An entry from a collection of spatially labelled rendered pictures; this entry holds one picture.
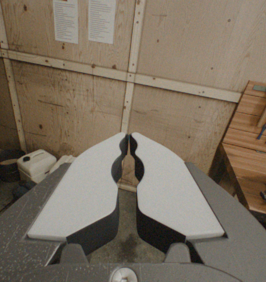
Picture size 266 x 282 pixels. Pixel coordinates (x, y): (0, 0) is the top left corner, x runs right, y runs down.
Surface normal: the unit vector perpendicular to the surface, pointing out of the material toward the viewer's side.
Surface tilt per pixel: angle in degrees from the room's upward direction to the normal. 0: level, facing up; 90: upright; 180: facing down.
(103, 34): 90
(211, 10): 90
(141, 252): 0
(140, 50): 90
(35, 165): 46
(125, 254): 0
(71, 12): 90
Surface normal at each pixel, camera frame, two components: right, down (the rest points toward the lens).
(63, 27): -0.23, 0.44
